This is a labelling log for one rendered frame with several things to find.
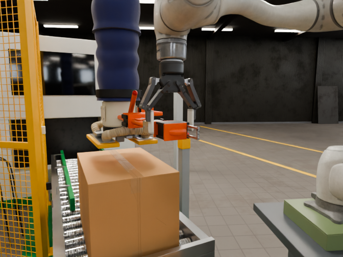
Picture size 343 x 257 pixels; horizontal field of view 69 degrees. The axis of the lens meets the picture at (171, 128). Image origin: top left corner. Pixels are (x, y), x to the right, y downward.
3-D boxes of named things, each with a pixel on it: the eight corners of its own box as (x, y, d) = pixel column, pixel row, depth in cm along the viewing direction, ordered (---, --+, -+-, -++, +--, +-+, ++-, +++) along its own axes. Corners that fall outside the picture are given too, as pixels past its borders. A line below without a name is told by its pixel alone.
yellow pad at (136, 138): (119, 135, 148) (119, 127, 148) (135, 134, 153) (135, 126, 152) (139, 145, 118) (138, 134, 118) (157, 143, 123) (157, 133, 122)
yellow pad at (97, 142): (86, 137, 140) (86, 128, 139) (104, 136, 144) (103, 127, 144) (97, 149, 110) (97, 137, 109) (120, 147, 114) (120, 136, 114)
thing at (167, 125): (153, 136, 79) (152, 121, 78) (173, 135, 82) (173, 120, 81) (164, 141, 71) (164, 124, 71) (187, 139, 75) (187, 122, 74)
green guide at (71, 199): (53, 157, 300) (53, 150, 299) (63, 156, 304) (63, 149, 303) (57, 213, 157) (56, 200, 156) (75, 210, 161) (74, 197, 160)
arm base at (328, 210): (329, 196, 118) (330, 184, 117) (376, 219, 96) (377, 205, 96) (295, 200, 114) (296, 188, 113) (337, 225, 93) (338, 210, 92)
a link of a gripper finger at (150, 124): (153, 110, 73) (151, 110, 72) (153, 134, 74) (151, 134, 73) (150, 109, 75) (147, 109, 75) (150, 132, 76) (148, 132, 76)
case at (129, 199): (79, 214, 156) (76, 152, 151) (141, 203, 173) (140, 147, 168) (92, 278, 102) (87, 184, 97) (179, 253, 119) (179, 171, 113)
